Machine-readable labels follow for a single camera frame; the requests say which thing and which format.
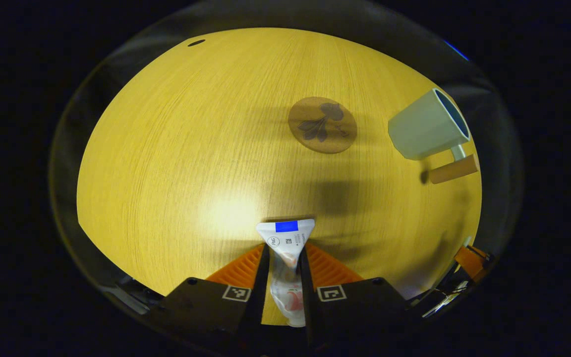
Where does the round brown coaster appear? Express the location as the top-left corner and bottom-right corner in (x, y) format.
(288, 96), (358, 155)

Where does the white toothpaste tube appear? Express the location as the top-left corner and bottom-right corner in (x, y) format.
(256, 219), (316, 328)

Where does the pale green cup wooden handle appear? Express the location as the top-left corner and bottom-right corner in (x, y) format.
(388, 88), (480, 185)

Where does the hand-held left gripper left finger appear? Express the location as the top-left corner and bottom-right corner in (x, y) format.
(149, 243), (271, 349)

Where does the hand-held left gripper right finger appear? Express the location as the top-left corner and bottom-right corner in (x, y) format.
(299, 243), (411, 349)

